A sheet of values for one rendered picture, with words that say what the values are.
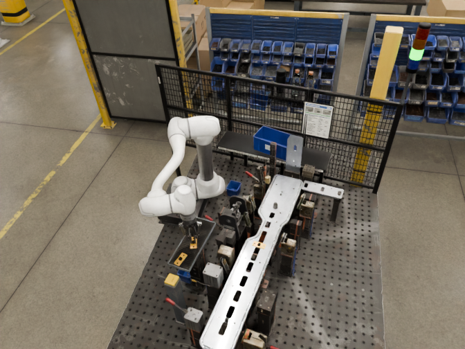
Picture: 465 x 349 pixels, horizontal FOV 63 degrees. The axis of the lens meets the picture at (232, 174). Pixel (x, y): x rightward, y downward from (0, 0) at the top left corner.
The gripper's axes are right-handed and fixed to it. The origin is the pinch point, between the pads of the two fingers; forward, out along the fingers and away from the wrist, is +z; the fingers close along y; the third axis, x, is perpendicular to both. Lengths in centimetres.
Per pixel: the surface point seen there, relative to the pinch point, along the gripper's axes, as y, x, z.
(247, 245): 32.1, 6.9, 20.1
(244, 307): 27.5, -34.5, 19.9
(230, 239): 21.9, 7.7, 13.5
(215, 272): 12.3, -18.1, 9.0
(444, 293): 196, 18, 120
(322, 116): 95, 93, -14
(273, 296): 44, -30, 17
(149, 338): -32, -35, 50
